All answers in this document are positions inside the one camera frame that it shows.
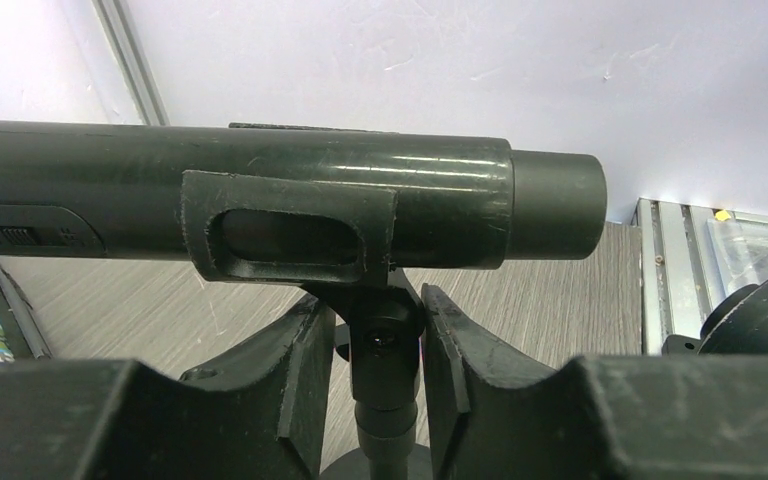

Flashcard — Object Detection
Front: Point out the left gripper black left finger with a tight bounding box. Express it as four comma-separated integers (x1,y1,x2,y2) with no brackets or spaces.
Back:
0,296,335,479

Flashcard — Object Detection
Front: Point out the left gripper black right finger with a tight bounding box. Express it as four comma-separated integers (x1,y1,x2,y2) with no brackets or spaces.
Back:
421,285,768,479

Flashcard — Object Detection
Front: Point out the black microphone plain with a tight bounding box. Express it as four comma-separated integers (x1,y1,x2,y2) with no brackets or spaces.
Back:
0,121,608,269

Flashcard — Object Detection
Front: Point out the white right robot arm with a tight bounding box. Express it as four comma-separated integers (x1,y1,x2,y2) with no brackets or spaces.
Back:
661,280,768,355

